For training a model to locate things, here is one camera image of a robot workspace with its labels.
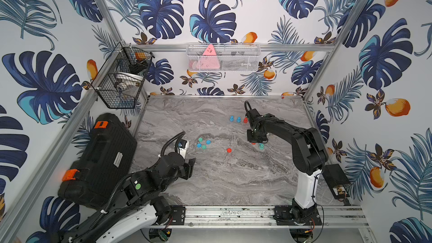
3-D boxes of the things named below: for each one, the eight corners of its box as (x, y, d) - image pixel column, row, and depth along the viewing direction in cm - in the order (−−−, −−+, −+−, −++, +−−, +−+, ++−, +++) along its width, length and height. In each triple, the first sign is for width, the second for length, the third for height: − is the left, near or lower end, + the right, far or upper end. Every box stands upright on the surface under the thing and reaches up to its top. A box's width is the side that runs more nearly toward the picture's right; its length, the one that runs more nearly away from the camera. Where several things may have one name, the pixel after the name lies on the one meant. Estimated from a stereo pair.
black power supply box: (333, 201, 80) (340, 197, 75) (320, 168, 90) (326, 163, 85) (348, 201, 80) (357, 197, 75) (333, 168, 90) (340, 163, 85)
